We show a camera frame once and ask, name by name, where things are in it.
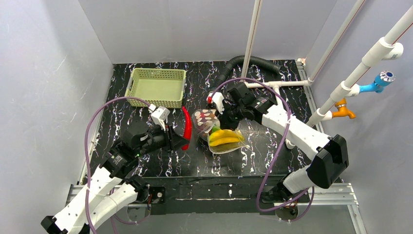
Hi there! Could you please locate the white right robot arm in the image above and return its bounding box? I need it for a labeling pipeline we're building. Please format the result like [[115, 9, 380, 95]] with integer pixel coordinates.
[[208, 83, 349, 200]]

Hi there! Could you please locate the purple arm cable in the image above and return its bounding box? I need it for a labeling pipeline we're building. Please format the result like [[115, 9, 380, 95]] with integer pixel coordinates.
[[209, 77, 315, 223], [84, 96, 155, 234]]

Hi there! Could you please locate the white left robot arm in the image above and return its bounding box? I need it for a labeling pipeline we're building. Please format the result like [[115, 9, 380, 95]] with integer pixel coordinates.
[[41, 125, 192, 234]]

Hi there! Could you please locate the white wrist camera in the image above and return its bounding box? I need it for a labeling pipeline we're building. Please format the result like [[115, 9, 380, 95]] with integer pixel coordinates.
[[148, 104, 170, 132], [206, 92, 225, 114]]

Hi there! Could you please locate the black corrugated hose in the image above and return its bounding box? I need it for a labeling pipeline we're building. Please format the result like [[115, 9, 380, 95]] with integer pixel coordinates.
[[206, 55, 282, 107]]

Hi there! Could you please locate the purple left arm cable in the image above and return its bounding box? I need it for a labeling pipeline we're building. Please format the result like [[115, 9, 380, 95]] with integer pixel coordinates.
[[84, 96, 155, 234]]

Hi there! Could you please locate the blue tap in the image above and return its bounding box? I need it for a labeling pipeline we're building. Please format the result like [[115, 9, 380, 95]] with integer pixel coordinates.
[[359, 71, 395, 93]]

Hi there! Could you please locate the orange tap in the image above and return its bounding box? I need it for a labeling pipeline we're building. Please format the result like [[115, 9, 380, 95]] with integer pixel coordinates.
[[332, 98, 356, 119]]

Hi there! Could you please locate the aluminium frame rail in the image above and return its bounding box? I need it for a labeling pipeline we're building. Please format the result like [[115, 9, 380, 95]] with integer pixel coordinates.
[[60, 182, 367, 234]]

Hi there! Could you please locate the green fake pepper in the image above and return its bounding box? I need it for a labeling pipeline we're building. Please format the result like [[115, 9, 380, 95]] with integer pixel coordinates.
[[209, 143, 242, 154]]

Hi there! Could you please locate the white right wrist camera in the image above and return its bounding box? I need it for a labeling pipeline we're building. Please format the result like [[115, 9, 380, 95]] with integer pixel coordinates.
[[206, 92, 225, 114]]

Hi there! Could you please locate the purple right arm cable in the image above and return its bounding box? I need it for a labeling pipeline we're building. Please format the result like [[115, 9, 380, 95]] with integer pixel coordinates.
[[209, 77, 315, 223]]

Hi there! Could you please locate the green plastic basket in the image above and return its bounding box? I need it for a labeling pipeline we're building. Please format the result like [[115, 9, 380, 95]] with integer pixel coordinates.
[[125, 68, 187, 109]]

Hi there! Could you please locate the white PVC pipe frame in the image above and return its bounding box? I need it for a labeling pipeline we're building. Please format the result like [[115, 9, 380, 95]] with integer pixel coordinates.
[[242, 0, 413, 150]]

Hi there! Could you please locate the red fake chili pepper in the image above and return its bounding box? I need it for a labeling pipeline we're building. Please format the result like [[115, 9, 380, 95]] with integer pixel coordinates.
[[182, 106, 192, 151]]

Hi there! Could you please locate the clear zip top bag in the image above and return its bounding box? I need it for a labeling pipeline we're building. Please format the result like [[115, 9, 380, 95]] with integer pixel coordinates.
[[191, 109, 249, 154]]

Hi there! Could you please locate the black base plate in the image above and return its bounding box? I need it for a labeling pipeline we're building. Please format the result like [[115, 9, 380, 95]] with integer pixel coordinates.
[[117, 174, 310, 216]]

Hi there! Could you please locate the yellow fake banana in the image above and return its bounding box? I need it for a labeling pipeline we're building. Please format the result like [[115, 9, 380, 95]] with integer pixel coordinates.
[[209, 130, 244, 146]]

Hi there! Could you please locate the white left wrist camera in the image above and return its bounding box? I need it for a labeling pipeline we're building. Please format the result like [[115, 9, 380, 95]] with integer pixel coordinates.
[[148, 104, 170, 132]]

